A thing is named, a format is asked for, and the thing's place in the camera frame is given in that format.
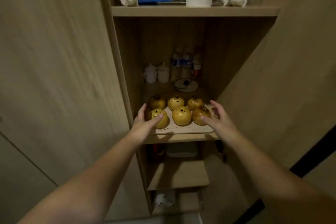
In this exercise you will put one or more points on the person's left hand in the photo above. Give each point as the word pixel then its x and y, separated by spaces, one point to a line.
pixel 141 129

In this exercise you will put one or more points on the person's right hand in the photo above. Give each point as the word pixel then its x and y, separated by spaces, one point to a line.
pixel 224 126

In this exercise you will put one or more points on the beige plastic tray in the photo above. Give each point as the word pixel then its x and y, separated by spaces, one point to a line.
pixel 181 129

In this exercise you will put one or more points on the group of yellow apples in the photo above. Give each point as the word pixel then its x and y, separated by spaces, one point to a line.
pixel 181 116

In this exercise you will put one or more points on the person's left forearm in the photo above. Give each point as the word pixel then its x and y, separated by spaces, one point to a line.
pixel 89 189

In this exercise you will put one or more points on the person's right forearm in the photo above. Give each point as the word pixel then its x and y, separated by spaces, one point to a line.
pixel 273 179

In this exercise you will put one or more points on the white round disc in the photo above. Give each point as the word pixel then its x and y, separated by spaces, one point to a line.
pixel 186 85

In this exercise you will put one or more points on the small white object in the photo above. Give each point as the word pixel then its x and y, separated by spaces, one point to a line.
pixel 165 199

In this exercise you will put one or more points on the wooden cabinet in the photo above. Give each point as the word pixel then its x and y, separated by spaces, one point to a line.
pixel 194 11

